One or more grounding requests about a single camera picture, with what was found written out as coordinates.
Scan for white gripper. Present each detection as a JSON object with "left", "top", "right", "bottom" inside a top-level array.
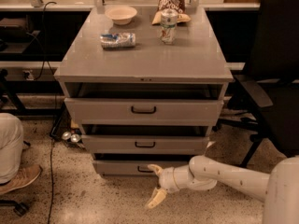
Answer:
[{"left": 145, "top": 164, "right": 198, "bottom": 209}]

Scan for grey bottom drawer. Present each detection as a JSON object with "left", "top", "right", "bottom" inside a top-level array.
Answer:
[{"left": 93, "top": 160, "right": 188, "bottom": 176}]

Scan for grey drawer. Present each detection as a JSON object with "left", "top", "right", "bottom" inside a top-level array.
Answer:
[
  {"left": 93, "top": 160, "right": 188, "bottom": 176},
  {"left": 64, "top": 98, "right": 223, "bottom": 126},
  {"left": 82, "top": 135, "right": 209, "bottom": 154}
]

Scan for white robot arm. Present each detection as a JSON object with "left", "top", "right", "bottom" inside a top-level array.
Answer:
[{"left": 146, "top": 156, "right": 299, "bottom": 224}]

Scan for grey middle drawer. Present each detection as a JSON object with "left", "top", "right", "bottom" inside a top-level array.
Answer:
[{"left": 82, "top": 135, "right": 209, "bottom": 154}]

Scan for grey drawer cabinet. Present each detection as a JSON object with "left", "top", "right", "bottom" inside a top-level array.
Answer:
[{"left": 53, "top": 5, "right": 234, "bottom": 179}]

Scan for grey top drawer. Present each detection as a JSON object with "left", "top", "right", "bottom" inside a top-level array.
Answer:
[{"left": 64, "top": 98, "right": 223, "bottom": 126}]

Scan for black office chair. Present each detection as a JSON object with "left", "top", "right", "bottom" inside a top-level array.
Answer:
[{"left": 219, "top": 0, "right": 299, "bottom": 167}]

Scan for tan sneaker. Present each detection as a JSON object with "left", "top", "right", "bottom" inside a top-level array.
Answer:
[{"left": 0, "top": 164, "right": 42, "bottom": 195}]

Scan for black chair base left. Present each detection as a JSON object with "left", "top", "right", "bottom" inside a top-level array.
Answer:
[{"left": 0, "top": 200, "right": 29, "bottom": 217}]

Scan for person leg beige trousers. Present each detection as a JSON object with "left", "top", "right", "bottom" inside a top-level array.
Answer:
[{"left": 0, "top": 113, "right": 23, "bottom": 185}]

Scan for clear plastic water bottle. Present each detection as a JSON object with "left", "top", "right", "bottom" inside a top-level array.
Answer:
[{"left": 160, "top": 8, "right": 178, "bottom": 44}]

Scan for beige paper bowl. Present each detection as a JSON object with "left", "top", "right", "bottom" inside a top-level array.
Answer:
[{"left": 105, "top": 6, "right": 137, "bottom": 25}]

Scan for brown chip bag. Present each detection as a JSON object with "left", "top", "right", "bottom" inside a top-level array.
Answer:
[{"left": 152, "top": 0, "right": 191, "bottom": 24}]

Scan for wall power outlet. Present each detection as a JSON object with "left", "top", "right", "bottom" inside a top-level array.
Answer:
[{"left": 23, "top": 70, "right": 35, "bottom": 80}]

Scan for black power cable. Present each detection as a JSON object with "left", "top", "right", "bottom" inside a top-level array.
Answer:
[{"left": 25, "top": 1, "right": 59, "bottom": 224}]

